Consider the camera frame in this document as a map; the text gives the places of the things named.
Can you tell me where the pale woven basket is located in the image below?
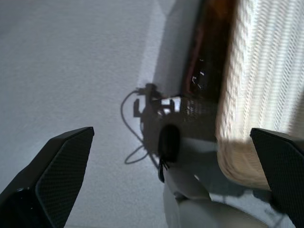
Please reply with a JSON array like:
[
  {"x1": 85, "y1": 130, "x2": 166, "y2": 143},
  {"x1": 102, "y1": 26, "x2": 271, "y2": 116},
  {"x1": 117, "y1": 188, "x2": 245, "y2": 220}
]
[{"x1": 214, "y1": 0, "x2": 304, "y2": 191}]

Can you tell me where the black robot foot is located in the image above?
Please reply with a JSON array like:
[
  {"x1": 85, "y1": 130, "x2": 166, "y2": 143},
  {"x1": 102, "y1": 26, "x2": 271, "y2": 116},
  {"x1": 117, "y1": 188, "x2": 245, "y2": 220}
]
[{"x1": 157, "y1": 124, "x2": 181, "y2": 183}]

